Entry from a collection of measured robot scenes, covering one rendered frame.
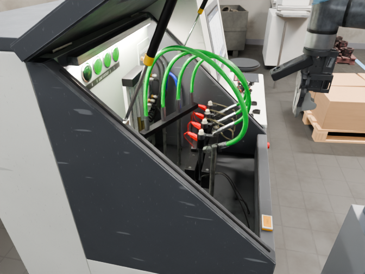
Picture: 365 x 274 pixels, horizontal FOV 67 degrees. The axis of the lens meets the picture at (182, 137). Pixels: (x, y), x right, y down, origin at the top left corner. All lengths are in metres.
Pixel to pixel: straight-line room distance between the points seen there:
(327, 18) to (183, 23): 0.60
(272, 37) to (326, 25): 4.25
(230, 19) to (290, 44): 1.26
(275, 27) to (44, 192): 4.57
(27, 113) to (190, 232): 0.50
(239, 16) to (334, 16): 4.93
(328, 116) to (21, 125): 2.82
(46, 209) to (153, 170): 0.40
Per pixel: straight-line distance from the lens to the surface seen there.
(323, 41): 0.84
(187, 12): 1.22
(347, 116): 3.22
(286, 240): 2.16
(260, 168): 1.11
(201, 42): 1.23
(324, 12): 0.82
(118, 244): 0.92
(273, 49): 5.12
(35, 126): 0.74
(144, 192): 0.71
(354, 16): 0.82
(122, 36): 0.92
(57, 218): 0.94
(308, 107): 0.92
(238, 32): 5.77
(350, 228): 1.33
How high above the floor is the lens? 1.62
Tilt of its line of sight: 32 degrees down
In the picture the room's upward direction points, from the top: straight up
